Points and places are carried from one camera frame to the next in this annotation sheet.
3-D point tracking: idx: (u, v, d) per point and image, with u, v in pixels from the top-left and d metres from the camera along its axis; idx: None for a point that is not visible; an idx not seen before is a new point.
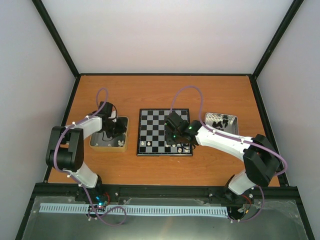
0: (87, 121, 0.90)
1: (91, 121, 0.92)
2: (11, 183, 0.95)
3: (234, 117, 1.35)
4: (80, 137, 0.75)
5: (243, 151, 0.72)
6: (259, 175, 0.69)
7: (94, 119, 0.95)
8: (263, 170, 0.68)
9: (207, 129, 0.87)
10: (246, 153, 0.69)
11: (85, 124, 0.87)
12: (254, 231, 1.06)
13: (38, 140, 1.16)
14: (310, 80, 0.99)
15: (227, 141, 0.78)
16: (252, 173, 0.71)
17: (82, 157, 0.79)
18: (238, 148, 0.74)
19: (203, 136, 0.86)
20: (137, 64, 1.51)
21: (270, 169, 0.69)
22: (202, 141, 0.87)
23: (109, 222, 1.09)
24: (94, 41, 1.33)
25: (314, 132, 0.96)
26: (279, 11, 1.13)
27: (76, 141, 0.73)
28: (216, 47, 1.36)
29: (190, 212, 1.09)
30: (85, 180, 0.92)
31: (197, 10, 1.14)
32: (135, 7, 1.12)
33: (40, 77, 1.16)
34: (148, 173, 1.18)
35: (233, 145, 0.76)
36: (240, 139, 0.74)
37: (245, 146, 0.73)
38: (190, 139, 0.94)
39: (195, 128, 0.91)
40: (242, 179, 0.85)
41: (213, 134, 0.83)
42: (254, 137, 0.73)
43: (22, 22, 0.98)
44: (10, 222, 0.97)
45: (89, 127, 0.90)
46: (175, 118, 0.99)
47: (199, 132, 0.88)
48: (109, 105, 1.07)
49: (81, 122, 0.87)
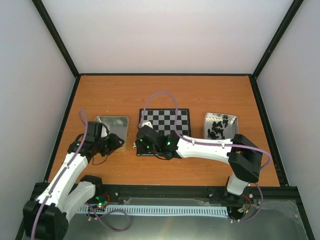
0: (67, 174, 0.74)
1: (71, 171, 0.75)
2: (12, 183, 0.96)
3: (234, 117, 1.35)
4: (58, 213, 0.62)
5: (227, 155, 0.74)
6: (247, 173, 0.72)
7: (75, 164, 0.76)
8: (251, 168, 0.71)
9: (185, 141, 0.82)
10: (231, 157, 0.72)
11: (64, 182, 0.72)
12: (253, 231, 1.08)
13: (37, 140, 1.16)
14: (310, 79, 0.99)
15: (208, 149, 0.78)
16: (241, 174, 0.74)
17: (66, 223, 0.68)
18: (222, 153, 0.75)
19: (183, 149, 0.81)
20: (137, 64, 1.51)
21: (256, 164, 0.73)
22: (184, 153, 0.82)
23: (110, 228, 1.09)
24: (94, 41, 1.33)
25: (314, 132, 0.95)
26: (279, 11, 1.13)
27: (53, 223, 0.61)
28: (216, 47, 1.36)
29: (190, 212, 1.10)
30: (83, 200, 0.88)
31: (197, 11, 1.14)
32: (135, 7, 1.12)
33: (40, 76, 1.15)
34: (148, 173, 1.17)
35: (215, 151, 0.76)
36: (221, 143, 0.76)
37: (228, 149, 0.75)
38: (172, 154, 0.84)
39: (174, 142, 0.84)
40: (237, 180, 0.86)
41: (193, 144, 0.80)
42: (233, 139, 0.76)
43: (23, 23, 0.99)
44: (11, 222, 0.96)
45: (71, 180, 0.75)
46: (152, 132, 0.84)
47: (179, 145, 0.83)
48: (94, 127, 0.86)
49: (59, 179, 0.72)
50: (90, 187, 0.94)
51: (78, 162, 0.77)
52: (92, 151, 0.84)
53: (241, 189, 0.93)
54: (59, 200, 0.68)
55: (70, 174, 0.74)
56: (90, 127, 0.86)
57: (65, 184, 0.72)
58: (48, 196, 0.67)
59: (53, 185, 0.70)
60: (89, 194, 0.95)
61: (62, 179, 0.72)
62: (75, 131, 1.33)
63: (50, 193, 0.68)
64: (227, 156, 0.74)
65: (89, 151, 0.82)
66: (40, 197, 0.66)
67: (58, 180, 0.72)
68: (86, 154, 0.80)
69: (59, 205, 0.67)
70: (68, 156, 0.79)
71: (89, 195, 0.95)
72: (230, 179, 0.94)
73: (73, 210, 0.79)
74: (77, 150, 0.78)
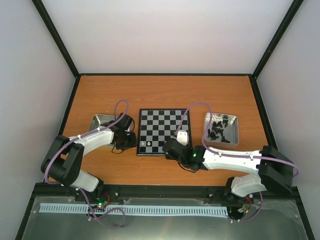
0: (97, 134, 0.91)
1: (101, 134, 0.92)
2: (12, 184, 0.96)
3: (234, 117, 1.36)
4: (79, 154, 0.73)
5: (257, 168, 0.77)
6: (279, 186, 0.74)
7: (105, 132, 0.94)
8: (283, 181, 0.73)
9: (211, 152, 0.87)
10: (261, 169, 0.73)
11: (92, 138, 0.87)
12: (253, 231, 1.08)
13: (38, 140, 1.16)
14: (310, 79, 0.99)
15: (236, 160, 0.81)
16: (272, 186, 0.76)
17: (78, 171, 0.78)
18: (250, 166, 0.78)
19: (210, 160, 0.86)
20: (137, 64, 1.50)
21: (286, 176, 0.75)
22: (210, 165, 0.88)
23: (111, 226, 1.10)
24: (94, 40, 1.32)
25: (314, 131, 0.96)
26: (279, 12, 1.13)
27: (72, 159, 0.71)
28: (216, 47, 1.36)
29: (190, 212, 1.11)
30: (84, 184, 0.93)
31: (197, 10, 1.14)
32: (136, 7, 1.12)
33: (40, 75, 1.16)
34: (148, 173, 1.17)
35: (244, 163, 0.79)
36: (250, 155, 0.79)
37: (256, 162, 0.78)
38: (198, 166, 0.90)
39: (201, 154, 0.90)
40: (251, 185, 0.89)
41: (219, 156, 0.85)
42: (262, 151, 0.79)
43: (23, 22, 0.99)
44: (10, 222, 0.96)
45: (96, 142, 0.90)
46: (176, 145, 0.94)
47: (205, 156, 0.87)
48: (126, 118, 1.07)
49: (90, 134, 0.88)
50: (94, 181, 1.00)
51: (107, 132, 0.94)
52: (118, 135, 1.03)
53: (247, 193, 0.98)
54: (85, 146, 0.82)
55: (98, 135, 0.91)
56: (123, 117, 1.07)
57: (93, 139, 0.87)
58: (79, 139, 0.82)
59: (85, 135, 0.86)
60: (88, 188, 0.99)
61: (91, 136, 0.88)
62: (75, 131, 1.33)
63: (82, 137, 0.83)
64: (257, 168, 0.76)
65: (116, 134, 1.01)
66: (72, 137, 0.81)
67: (90, 134, 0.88)
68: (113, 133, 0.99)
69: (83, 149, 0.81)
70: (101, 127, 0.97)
71: (87, 189, 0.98)
72: (239, 181, 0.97)
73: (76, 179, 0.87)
74: (110, 124, 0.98)
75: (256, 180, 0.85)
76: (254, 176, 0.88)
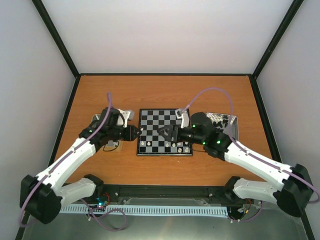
0: (71, 158, 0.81)
1: (76, 156, 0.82)
2: (13, 184, 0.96)
3: (234, 117, 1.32)
4: (50, 195, 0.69)
5: (282, 181, 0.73)
6: (293, 207, 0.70)
7: (82, 150, 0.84)
8: (300, 203, 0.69)
9: (238, 148, 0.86)
10: (286, 184, 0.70)
11: (63, 169, 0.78)
12: (253, 231, 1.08)
13: (38, 140, 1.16)
14: (310, 78, 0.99)
15: (263, 166, 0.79)
16: (286, 205, 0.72)
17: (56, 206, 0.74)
18: (275, 177, 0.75)
19: (234, 155, 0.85)
20: (137, 64, 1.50)
21: (305, 201, 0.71)
22: (230, 158, 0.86)
23: (110, 228, 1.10)
24: (93, 40, 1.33)
25: (314, 131, 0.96)
26: (279, 11, 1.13)
27: (43, 203, 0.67)
28: (216, 46, 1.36)
29: (190, 212, 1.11)
30: (80, 195, 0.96)
31: (196, 10, 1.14)
32: (135, 7, 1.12)
33: (40, 75, 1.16)
34: (148, 173, 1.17)
35: (269, 172, 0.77)
36: (279, 167, 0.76)
37: (283, 175, 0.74)
38: (216, 153, 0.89)
39: (225, 144, 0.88)
40: (258, 192, 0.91)
41: (246, 154, 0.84)
42: (294, 168, 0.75)
43: (23, 22, 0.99)
44: (10, 222, 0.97)
45: (70, 168, 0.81)
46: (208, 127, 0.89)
47: (230, 148, 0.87)
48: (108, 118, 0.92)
49: (60, 163, 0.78)
50: (90, 185, 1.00)
51: (84, 148, 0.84)
52: (102, 140, 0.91)
53: (248, 197, 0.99)
54: (57, 181, 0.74)
55: (75, 158, 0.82)
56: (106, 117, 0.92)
57: (66, 169, 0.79)
58: (48, 175, 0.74)
59: (54, 166, 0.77)
60: (87, 193, 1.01)
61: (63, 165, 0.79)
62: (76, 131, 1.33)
63: (50, 173, 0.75)
64: (282, 182, 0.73)
65: (99, 140, 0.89)
66: (40, 175, 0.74)
67: (61, 163, 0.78)
68: (95, 143, 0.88)
69: (56, 185, 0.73)
70: (79, 141, 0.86)
71: (86, 194, 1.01)
72: (246, 184, 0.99)
73: (69, 199, 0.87)
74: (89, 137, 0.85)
75: (267, 190, 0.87)
76: (266, 186, 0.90)
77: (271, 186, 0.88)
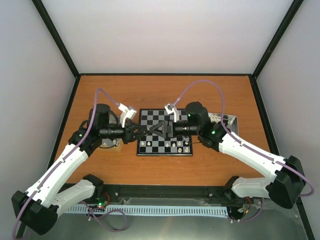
0: (61, 169, 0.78)
1: (66, 165, 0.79)
2: (13, 184, 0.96)
3: (234, 117, 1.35)
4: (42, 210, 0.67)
5: (275, 173, 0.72)
6: (284, 198, 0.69)
7: (72, 159, 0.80)
8: (292, 195, 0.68)
9: (232, 139, 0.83)
10: (278, 175, 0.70)
11: (53, 181, 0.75)
12: (253, 231, 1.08)
13: (38, 140, 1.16)
14: (309, 78, 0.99)
15: (257, 158, 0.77)
16: (278, 197, 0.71)
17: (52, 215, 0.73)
18: (268, 168, 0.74)
19: (228, 145, 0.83)
20: (137, 64, 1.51)
21: (296, 193, 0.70)
22: (225, 149, 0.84)
23: (110, 228, 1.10)
24: (94, 40, 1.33)
25: (314, 131, 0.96)
26: (279, 12, 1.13)
27: (36, 218, 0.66)
28: (216, 46, 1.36)
29: (190, 212, 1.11)
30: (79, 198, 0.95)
31: (196, 10, 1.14)
32: (135, 7, 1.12)
33: (40, 75, 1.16)
34: (148, 173, 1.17)
35: (263, 163, 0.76)
36: (273, 158, 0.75)
37: (277, 167, 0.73)
38: (211, 144, 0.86)
39: (220, 134, 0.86)
40: (253, 188, 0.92)
41: (240, 145, 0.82)
42: (287, 159, 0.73)
43: (23, 22, 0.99)
44: (11, 221, 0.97)
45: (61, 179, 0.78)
46: (203, 116, 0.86)
47: (224, 139, 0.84)
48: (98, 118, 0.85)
49: (50, 175, 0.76)
50: (89, 187, 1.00)
51: (74, 156, 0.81)
52: (94, 143, 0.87)
53: (247, 196, 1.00)
54: (47, 196, 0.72)
55: (65, 168, 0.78)
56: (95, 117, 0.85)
57: (56, 180, 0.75)
58: (37, 191, 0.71)
59: (44, 179, 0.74)
60: (87, 195, 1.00)
61: (53, 177, 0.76)
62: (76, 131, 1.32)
63: (39, 187, 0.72)
64: (275, 174, 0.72)
65: (90, 144, 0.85)
66: (29, 190, 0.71)
67: (50, 175, 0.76)
68: (86, 146, 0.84)
69: (47, 199, 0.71)
70: (68, 148, 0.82)
71: (85, 196, 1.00)
72: (243, 182, 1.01)
73: (66, 205, 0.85)
74: (79, 142, 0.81)
75: (261, 185, 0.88)
76: (261, 181, 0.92)
77: (265, 180, 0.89)
